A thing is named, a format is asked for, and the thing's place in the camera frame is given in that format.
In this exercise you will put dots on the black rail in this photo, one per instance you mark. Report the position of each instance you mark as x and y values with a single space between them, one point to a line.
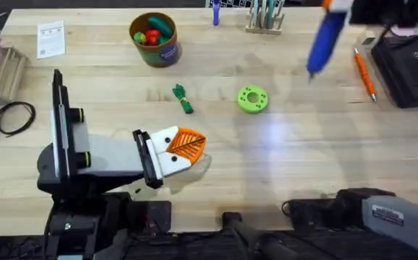
201 247

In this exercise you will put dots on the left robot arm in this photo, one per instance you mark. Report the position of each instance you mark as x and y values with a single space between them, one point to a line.
72 225

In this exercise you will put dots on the white paper sheet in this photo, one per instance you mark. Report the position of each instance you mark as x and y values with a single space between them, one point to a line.
51 39

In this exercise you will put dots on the purple marker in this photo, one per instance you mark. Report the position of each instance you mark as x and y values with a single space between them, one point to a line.
216 12

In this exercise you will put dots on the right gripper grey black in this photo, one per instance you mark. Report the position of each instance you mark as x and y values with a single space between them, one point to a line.
374 11

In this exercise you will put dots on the green disc with holes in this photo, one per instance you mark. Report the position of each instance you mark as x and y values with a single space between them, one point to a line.
252 98

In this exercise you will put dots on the black box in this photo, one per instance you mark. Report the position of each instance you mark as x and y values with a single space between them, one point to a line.
407 68

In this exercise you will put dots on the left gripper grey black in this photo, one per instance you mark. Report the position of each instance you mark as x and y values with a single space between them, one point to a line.
113 155

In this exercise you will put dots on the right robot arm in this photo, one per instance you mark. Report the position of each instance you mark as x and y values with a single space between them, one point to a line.
400 220

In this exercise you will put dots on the wooden peg rack with tools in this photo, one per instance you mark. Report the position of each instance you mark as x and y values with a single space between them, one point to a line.
265 18

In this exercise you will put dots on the orange pen tool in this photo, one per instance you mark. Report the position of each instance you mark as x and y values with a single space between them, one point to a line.
364 74

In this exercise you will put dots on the left wrist upright black plate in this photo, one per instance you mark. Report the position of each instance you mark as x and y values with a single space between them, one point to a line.
61 122

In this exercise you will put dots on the green toy vegetable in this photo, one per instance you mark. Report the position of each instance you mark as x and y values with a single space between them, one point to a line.
183 99

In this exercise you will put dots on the brown tub with toys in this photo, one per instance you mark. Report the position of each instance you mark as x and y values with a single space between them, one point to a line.
156 39

